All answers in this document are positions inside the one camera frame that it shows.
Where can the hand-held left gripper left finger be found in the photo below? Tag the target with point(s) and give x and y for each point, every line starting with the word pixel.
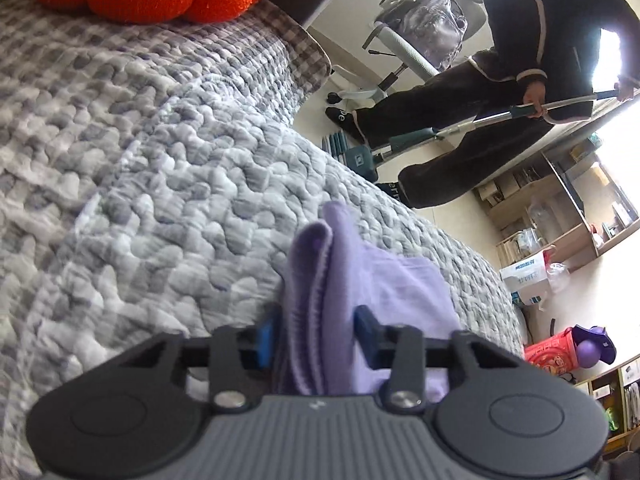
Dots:
pixel 264 340

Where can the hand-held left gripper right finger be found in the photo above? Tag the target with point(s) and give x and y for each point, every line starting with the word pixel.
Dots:
pixel 365 340

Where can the lavender pants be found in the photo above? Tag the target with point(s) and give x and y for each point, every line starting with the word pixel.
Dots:
pixel 340 280

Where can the white cardboard box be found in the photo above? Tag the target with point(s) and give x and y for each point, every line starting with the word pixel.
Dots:
pixel 525 275

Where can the clear plastic bag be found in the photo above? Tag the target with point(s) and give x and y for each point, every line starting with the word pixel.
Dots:
pixel 559 277

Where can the purple ball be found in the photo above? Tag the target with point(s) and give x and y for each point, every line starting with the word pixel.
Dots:
pixel 588 354

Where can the purple cap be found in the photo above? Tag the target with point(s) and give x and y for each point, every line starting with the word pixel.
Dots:
pixel 602 339

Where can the low wooden shelf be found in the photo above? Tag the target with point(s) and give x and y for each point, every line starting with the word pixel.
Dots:
pixel 600 385

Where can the silver teal mop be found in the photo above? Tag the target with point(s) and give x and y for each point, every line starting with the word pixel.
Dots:
pixel 475 122

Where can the white office chair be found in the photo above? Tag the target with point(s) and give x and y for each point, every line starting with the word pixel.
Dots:
pixel 405 50

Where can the grey patterned bag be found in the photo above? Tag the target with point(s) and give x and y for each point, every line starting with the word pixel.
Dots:
pixel 430 30

